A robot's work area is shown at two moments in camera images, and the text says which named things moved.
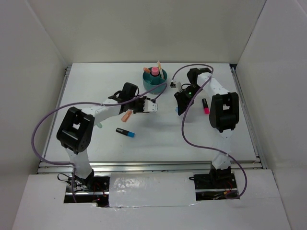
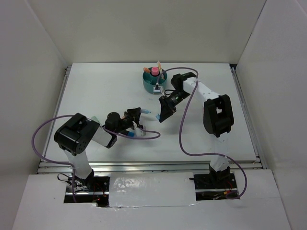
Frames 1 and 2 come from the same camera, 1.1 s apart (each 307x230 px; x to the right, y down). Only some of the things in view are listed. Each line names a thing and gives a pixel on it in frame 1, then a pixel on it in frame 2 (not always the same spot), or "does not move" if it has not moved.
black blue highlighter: (129, 133) does not move
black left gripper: (142, 99) to (133, 113)
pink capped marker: (155, 70) does not move
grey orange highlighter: (146, 69) does not move
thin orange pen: (161, 70) does not move
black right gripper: (183, 102) to (166, 110)
